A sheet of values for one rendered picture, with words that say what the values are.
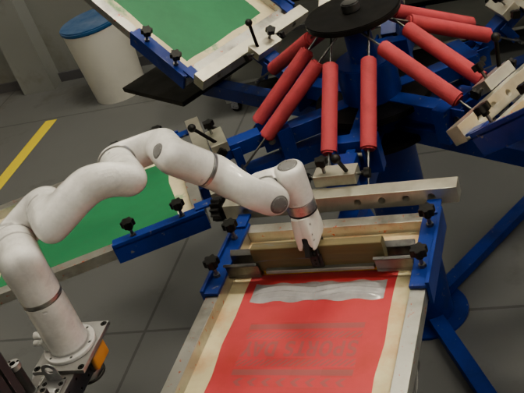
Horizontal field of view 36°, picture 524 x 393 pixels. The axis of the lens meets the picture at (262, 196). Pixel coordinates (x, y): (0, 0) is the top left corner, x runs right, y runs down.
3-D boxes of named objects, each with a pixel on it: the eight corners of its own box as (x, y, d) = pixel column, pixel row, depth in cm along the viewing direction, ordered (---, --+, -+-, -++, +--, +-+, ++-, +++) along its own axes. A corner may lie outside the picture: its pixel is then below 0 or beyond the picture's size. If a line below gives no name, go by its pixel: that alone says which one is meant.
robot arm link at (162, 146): (104, 193, 175) (88, 168, 187) (188, 221, 186) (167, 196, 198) (136, 126, 172) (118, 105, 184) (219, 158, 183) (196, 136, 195)
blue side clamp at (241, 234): (224, 310, 216) (216, 291, 213) (207, 310, 218) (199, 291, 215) (256, 238, 239) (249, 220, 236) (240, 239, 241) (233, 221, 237)
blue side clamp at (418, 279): (433, 304, 195) (428, 282, 191) (413, 305, 197) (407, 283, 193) (447, 226, 217) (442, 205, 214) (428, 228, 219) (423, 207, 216)
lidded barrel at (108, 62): (161, 71, 632) (132, -1, 601) (136, 103, 594) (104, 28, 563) (107, 79, 650) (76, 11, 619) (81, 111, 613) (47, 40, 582)
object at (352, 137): (488, 171, 234) (481, 136, 228) (239, 193, 265) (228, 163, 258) (502, 44, 296) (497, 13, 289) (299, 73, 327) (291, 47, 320)
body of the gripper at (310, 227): (292, 194, 208) (304, 228, 214) (281, 219, 200) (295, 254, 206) (320, 192, 205) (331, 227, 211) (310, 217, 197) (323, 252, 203)
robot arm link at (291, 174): (252, 192, 191) (236, 176, 198) (265, 227, 196) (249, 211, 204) (307, 162, 194) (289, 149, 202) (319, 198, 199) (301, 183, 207)
